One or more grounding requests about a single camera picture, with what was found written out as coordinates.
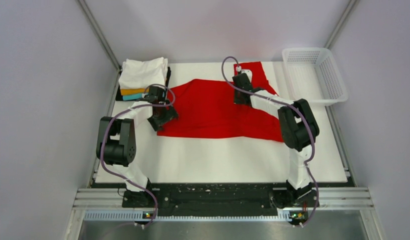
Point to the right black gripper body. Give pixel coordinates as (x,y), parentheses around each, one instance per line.
(237,98)

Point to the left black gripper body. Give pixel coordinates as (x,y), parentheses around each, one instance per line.
(164,115)

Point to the red t shirt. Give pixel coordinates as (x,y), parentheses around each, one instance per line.
(206,109)

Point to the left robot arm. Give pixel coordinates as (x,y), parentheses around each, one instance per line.
(116,146)

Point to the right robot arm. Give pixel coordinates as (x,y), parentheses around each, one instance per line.
(299,130)

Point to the yellow folded t shirt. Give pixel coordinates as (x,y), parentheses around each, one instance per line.
(127,92)

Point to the teal folded t shirt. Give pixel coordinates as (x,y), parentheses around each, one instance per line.
(133,97)

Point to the black folded t shirt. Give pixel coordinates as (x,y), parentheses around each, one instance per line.
(119,96)

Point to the white folded t shirt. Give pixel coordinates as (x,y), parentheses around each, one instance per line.
(140,74)

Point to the white plastic basket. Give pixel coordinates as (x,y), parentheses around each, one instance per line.
(311,73)

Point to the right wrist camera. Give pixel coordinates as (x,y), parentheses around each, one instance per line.
(248,72)

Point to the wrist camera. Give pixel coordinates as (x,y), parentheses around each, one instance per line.
(156,94)
(248,72)

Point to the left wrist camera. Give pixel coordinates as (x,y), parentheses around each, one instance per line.
(156,94)

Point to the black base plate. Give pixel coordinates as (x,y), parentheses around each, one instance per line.
(208,192)

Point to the aluminium frame rail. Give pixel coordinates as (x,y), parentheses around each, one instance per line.
(106,204)

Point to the left corner metal post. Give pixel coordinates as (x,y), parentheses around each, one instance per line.
(97,31)

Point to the corner metal post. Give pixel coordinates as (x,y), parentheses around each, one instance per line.
(341,23)
(97,31)

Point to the right corner metal post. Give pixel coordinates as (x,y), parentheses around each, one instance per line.
(341,23)

